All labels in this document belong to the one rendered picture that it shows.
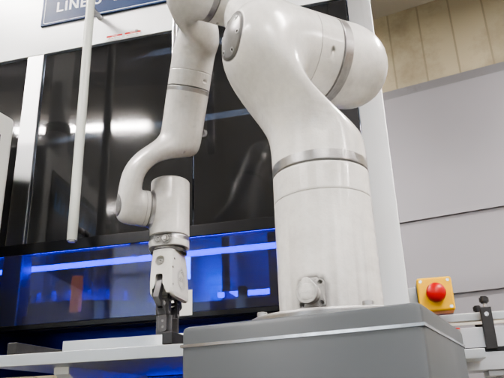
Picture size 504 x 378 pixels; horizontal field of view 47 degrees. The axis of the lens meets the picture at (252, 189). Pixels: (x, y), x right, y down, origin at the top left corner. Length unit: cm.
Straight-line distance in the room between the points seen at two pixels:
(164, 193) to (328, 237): 64
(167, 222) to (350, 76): 57
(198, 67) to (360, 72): 52
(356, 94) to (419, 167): 289
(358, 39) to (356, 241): 28
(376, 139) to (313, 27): 70
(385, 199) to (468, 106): 246
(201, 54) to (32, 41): 82
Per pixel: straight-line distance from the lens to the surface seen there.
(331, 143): 69
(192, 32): 119
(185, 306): 140
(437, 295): 128
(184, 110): 123
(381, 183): 139
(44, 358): 107
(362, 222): 68
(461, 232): 353
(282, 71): 71
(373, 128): 144
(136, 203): 121
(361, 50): 80
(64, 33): 191
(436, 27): 416
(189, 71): 124
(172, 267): 118
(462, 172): 363
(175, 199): 123
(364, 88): 81
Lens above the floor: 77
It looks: 21 degrees up
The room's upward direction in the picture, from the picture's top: 2 degrees counter-clockwise
